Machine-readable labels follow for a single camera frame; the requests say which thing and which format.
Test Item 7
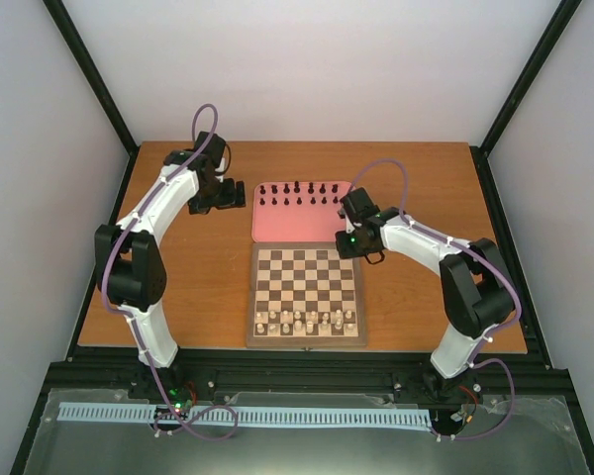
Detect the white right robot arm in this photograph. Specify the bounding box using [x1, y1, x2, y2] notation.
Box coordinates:
[336, 188, 521, 379]

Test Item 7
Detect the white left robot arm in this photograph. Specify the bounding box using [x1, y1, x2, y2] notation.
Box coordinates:
[94, 132, 246, 399]

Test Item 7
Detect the black frame post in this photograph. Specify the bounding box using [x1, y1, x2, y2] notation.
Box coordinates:
[42, 0, 140, 154]
[478, 0, 585, 153]

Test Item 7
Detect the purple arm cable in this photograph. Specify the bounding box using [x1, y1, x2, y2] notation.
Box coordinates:
[346, 158, 524, 442]
[100, 104, 240, 441]

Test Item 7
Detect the black left frame post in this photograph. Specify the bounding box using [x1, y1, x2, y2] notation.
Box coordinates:
[42, 0, 140, 154]

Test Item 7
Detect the light blue cable duct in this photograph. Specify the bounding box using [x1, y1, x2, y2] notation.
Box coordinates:
[56, 402, 432, 431]

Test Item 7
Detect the black front frame rail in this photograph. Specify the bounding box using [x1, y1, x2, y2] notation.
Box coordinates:
[42, 347, 577, 406]

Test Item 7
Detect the wooden chess board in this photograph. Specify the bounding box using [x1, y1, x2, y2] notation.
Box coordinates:
[247, 242, 367, 350]

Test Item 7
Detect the black right frame post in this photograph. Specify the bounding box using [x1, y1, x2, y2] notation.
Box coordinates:
[478, 0, 585, 153]

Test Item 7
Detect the pink plastic tray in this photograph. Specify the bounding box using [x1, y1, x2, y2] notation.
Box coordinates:
[251, 180, 350, 242]

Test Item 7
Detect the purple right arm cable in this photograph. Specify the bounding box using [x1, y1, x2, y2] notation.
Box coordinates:
[346, 158, 524, 442]

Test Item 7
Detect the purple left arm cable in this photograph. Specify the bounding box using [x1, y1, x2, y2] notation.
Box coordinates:
[100, 104, 240, 441]

